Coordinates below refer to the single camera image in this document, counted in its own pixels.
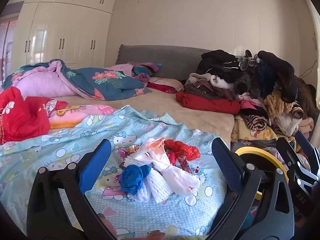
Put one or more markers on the light blue cartoon bedsheet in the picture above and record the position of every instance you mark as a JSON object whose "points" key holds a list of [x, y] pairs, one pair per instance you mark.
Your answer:
{"points": [[50, 180]]}

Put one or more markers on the brown dotted garment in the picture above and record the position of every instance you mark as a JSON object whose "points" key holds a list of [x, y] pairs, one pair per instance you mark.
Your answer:
{"points": [[200, 91]]}

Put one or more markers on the cream fleece garment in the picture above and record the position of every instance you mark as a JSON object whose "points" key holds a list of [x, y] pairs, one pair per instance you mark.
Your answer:
{"points": [[287, 126]]}

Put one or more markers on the yellow-rimmed black trash bin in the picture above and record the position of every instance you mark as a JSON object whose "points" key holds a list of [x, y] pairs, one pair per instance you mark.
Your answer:
{"points": [[260, 152]]}

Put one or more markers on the grey headboard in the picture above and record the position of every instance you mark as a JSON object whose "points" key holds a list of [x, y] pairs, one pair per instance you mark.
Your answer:
{"points": [[175, 60]]}

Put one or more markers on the striped pillow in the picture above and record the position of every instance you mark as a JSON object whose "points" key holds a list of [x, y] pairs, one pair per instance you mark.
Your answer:
{"points": [[147, 68]]}

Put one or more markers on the white foam fruit net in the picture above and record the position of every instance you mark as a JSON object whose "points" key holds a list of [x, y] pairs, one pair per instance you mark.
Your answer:
{"points": [[157, 190], [140, 195], [136, 160]]}

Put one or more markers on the yellow cartoon blanket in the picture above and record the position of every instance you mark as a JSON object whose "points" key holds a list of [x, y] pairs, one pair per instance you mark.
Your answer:
{"points": [[242, 131]]}

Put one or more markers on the white plastic bag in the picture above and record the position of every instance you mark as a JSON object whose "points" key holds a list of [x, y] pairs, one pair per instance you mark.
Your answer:
{"points": [[180, 177]]}

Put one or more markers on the brown plush blanket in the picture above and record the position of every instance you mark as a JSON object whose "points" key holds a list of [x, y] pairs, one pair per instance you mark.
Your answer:
{"points": [[306, 95]]}

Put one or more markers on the beige bed sheet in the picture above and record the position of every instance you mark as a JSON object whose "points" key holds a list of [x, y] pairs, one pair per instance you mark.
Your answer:
{"points": [[195, 115]]}

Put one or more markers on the white fleece garment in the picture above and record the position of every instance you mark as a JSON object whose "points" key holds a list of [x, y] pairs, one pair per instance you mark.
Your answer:
{"points": [[220, 81]]}

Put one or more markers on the tiger striped cloth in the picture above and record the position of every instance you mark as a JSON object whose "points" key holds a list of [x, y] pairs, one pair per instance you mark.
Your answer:
{"points": [[255, 122]]}

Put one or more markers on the black plush garment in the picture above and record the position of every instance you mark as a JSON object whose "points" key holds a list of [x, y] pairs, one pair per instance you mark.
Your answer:
{"points": [[282, 67]]}

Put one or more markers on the white curtain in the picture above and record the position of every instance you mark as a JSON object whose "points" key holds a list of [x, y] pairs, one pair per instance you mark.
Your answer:
{"points": [[312, 17]]}

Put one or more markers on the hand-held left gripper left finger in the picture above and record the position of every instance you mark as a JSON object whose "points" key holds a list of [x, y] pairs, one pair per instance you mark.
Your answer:
{"points": [[96, 165]]}

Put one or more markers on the tan fuzzy garment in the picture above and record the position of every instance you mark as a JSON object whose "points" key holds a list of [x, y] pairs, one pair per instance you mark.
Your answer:
{"points": [[277, 105]]}

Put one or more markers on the shiny pink candy wrapper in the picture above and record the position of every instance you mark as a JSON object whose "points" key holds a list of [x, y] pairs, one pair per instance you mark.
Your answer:
{"points": [[126, 151]]}

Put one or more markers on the white wardrobe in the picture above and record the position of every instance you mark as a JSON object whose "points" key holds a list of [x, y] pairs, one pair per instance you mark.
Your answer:
{"points": [[62, 25]]}

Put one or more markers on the blue floral quilt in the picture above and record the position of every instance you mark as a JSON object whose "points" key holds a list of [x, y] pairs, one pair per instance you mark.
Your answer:
{"points": [[100, 81]]}

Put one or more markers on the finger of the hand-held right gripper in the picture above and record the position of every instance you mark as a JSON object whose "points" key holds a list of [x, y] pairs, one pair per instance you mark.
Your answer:
{"points": [[287, 152], [303, 142]]}

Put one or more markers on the red snack packet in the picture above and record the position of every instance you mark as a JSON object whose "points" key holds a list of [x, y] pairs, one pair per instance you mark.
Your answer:
{"points": [[183, 162]]}

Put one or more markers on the pink cartoon blanket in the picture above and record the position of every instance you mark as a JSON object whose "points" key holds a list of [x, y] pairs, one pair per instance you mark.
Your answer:
{"points": [[80, 115]]}

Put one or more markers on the person's left hand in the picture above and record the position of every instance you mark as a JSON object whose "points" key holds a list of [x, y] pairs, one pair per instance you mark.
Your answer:
{"points": [[107, 226]]}

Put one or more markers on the grey cloth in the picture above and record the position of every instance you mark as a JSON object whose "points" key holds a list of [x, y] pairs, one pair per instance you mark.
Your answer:
{"points": [[247, 58]]}

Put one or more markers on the dark red cloth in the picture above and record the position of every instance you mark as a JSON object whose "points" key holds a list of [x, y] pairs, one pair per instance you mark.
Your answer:
{"points": [[162, 88]]}

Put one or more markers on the beige pillow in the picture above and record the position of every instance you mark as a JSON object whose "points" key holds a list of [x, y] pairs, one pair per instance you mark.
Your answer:
{"points": [[170, 81]]}

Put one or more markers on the red plastic bag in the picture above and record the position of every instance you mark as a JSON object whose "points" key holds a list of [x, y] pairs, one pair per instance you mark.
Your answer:
{"points": [[185, 150]]}

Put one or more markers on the red folded garment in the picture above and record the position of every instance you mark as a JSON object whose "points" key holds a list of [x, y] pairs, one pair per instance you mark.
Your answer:
{"points": [[210, 103]]}

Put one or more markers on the dark blue fuzzy garment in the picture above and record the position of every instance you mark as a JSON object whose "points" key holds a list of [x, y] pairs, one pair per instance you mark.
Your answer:
{"points": [[266, 80]]}

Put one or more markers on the red floral quilt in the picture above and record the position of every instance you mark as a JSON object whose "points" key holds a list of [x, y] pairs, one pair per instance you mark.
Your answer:
{"points": [[22, 115]]}

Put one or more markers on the black jacket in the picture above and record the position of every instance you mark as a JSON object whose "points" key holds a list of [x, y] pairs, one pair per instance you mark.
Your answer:
{"points": [[217, 62]]}

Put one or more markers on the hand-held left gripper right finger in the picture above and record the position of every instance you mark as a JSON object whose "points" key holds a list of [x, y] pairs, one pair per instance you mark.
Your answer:
{"points": [[226, 165]]}

